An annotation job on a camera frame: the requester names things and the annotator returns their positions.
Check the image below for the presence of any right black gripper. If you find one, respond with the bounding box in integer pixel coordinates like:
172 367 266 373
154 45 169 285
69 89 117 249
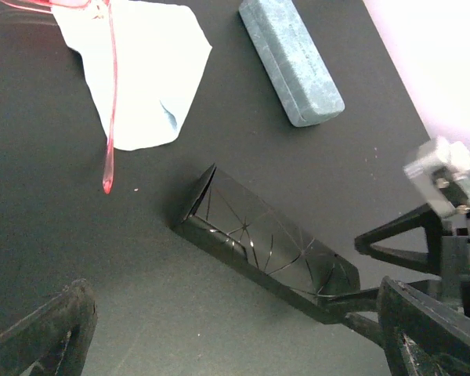
324 204 470 345

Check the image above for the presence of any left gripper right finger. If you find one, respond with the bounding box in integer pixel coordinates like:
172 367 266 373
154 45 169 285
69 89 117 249
377 277 470 375

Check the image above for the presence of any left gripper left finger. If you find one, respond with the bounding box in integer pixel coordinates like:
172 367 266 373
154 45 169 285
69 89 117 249
0 279 97 375

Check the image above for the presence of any black glasses case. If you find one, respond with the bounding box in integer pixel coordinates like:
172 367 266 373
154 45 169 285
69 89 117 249
172 164 360 324

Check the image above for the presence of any green lined glasses case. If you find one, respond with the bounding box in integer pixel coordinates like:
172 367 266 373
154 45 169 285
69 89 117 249
239 1 345 128

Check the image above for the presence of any light blue cloth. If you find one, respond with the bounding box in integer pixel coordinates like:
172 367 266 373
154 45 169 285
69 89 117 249
50 0 213 151

